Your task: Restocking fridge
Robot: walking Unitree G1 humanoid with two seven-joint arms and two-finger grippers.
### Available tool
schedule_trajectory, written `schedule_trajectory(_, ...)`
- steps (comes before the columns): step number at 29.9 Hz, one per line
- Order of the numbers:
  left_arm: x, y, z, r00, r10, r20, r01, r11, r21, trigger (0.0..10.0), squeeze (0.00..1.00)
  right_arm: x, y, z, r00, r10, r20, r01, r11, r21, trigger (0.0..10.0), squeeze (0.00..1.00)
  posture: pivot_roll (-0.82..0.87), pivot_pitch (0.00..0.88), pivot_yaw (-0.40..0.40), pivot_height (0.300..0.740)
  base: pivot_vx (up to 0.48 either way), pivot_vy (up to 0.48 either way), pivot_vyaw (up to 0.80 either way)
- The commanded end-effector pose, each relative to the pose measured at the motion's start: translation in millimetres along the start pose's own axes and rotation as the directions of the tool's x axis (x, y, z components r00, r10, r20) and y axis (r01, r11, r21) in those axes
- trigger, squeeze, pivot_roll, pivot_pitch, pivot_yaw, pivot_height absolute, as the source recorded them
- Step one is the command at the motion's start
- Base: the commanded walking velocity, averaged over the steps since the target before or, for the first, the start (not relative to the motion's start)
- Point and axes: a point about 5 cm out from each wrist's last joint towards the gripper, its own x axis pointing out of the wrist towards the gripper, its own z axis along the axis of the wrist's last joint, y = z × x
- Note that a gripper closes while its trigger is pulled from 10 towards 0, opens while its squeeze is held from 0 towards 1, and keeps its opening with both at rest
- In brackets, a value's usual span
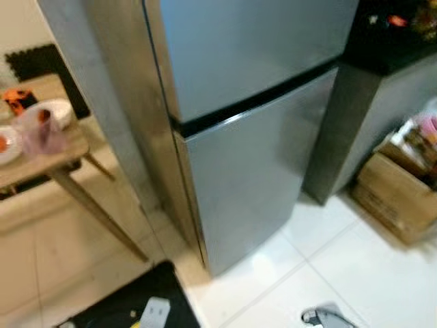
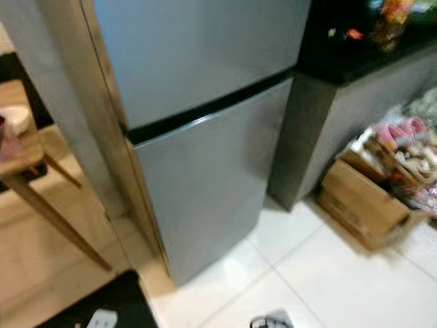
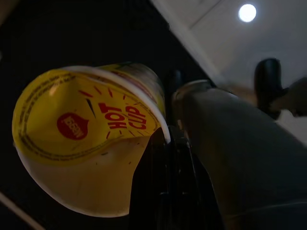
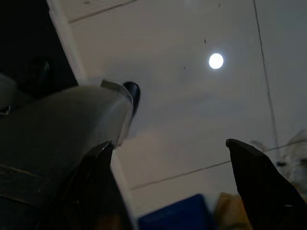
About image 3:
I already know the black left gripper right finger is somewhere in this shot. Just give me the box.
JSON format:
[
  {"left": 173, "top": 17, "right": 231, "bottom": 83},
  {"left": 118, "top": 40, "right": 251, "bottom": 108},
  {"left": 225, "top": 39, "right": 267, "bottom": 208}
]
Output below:
[{"left": 167, "top": 126, "right": 216, "bottom": 230}]

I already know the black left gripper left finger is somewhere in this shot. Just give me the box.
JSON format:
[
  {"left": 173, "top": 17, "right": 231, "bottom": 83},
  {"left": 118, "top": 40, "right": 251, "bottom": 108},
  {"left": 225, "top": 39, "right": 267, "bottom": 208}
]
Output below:
[{"left": 127, "top": 134, "right": 172, "bottom": 230}]

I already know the yellow lid noodle cup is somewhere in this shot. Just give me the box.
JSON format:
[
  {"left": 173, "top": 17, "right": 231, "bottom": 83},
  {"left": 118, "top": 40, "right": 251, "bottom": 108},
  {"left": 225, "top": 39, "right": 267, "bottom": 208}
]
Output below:
[{"left": 12, "top": 61, "right": 171, "bottom": 219}]

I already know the black robot left foot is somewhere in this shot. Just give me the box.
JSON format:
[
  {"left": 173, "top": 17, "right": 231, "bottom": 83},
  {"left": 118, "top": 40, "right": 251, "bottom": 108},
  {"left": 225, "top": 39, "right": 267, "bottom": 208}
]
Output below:
[{"left": 167, "top": 69, "right": 187, "bottom": 98}]

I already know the black robot foot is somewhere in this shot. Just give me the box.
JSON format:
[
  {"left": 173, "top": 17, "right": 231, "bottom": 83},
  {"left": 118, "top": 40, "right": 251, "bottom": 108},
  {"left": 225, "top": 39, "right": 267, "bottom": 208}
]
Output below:
[
  {"left": 253, "top": 58, "right": 290, "bottom": 120},
  {"left": 167, "top": 69, "right": 187, "bottom": 98}
]

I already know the black robot right foot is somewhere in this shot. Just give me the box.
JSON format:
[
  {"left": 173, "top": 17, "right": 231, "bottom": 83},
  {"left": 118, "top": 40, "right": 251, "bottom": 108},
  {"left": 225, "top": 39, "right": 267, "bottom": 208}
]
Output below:
[{"left": 253, "top": 58, "right": 290, "bottom": 120}]

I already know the white floor strip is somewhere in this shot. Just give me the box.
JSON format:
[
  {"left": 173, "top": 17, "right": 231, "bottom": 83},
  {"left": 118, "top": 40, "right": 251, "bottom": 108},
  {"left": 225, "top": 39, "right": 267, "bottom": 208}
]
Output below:
[{"left": 0, "top": 191, "right": 39, "bottom": 230}]

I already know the black floor rug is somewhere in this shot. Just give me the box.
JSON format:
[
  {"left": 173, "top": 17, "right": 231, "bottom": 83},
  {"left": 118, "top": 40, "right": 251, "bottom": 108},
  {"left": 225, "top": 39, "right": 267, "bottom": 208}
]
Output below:
[{"left": 0, "top": 0, "right": 216, "bottom": 230}]

